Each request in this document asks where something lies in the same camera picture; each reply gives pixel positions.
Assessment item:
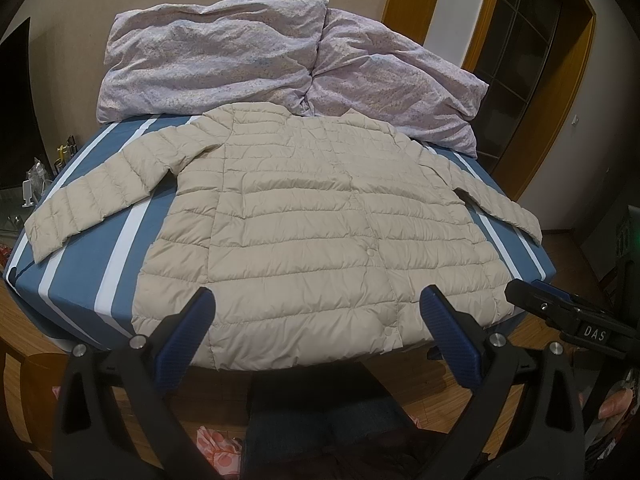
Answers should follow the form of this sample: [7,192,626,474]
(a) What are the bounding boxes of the pink floral slipper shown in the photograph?
[195,426,243,479]

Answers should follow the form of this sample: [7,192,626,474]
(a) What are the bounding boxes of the lilac floral duvet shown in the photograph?
[96,0,487,156]

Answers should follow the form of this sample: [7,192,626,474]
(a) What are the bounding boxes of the blue white striped bed sheet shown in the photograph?
[3,115,556,350]

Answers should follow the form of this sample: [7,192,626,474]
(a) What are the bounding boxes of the beige puffer down jacket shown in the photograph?
[26,103,542,372]

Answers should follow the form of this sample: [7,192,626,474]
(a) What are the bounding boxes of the cluttered bedside items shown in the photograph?
[22,136,78,208]

